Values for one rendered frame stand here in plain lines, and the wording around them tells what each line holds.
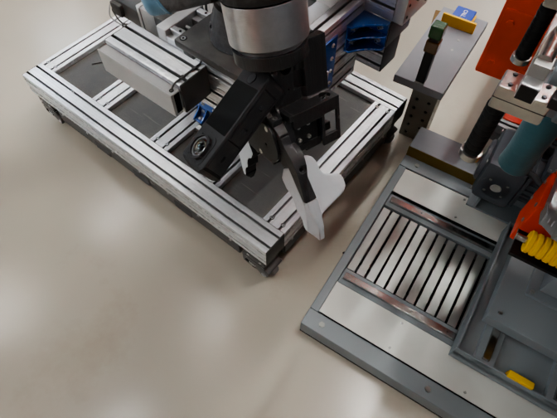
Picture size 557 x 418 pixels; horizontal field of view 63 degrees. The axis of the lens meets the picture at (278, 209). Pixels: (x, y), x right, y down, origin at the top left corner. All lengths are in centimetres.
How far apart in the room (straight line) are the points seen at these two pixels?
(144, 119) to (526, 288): 140
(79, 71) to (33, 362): 112
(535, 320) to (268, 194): 88
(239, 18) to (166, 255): 136
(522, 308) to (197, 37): 114
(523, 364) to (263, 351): 76
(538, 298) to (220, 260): 101
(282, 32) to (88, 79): 168
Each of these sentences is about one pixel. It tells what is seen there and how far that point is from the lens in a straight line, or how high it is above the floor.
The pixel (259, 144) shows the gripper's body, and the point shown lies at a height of 111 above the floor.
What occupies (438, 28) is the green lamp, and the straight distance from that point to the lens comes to 147.
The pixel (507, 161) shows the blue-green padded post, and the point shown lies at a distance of 137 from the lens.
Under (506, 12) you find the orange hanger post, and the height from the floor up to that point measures 73.
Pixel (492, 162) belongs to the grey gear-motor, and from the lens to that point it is 152.
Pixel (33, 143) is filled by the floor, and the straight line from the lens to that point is 220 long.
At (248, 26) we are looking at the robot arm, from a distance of 41.
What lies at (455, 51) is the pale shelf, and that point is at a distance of 176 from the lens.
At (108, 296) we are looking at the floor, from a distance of 170.
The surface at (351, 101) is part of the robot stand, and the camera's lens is 184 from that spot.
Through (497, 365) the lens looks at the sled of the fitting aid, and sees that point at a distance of 151.
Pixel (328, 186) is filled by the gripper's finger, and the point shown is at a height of 109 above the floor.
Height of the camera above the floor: 149
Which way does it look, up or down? 58 degrees down
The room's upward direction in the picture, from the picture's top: straight up
